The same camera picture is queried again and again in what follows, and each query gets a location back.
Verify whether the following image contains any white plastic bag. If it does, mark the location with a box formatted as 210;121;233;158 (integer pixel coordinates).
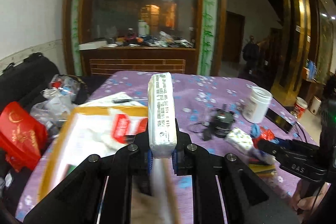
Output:
150;158;174;223

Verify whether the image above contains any yellow cardboard box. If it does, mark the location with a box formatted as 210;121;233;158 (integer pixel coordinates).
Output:
37;105;149;202

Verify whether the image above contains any red white wipes pack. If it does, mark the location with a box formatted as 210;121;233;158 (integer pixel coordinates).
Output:
110;113;148;144

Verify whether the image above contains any wooden counter cabinet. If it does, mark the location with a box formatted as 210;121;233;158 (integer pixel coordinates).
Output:
80;46;198;77

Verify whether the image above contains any black power adapter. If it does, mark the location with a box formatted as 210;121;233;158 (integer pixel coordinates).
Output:
202;128;213;141

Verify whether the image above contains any light blue cloth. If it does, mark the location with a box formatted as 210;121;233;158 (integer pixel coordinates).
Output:
250;124;261;139

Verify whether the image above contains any person right hand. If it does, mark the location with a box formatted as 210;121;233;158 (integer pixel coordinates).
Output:
289;180;329;219

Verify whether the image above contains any small red packet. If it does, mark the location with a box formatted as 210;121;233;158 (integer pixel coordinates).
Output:
252;127;275;148

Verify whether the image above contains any lemon print tissue pack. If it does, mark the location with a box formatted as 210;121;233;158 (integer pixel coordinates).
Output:
224;127;253;155

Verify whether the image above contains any white plastic jar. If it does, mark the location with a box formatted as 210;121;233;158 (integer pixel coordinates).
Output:
243;86;273;124

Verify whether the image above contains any purple floral tablecloth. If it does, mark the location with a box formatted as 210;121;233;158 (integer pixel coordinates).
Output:
15;71;304;223

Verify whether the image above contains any black suitcase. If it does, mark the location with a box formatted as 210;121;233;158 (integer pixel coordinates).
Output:
0;52;59;111

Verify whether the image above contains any white red bucket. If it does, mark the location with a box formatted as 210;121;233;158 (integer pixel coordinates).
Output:
293;97;307;119

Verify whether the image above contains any black smartphone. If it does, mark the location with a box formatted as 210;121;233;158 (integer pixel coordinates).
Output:
265;109;293;134

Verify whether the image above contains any red gift bag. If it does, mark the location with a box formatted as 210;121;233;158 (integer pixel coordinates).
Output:
1;102;48;172

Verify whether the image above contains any black electric motor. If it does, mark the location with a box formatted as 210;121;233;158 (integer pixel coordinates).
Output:
209;104;235;139

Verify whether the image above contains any clear plastic bag pile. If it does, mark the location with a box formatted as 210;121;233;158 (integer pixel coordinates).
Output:
30;74;88;130

